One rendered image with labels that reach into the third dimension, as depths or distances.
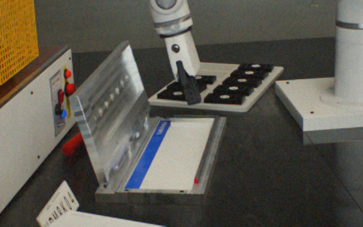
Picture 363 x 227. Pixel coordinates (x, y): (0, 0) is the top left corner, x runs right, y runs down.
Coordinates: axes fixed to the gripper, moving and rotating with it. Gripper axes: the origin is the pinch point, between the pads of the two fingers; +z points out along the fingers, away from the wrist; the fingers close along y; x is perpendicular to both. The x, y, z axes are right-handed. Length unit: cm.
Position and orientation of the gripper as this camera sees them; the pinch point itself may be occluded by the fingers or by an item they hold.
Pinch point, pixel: (193, 95)
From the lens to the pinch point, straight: 180.6
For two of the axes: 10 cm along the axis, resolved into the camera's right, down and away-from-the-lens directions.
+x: -9.5, 2.0, 2.2
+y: 1.5, -3.2, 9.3
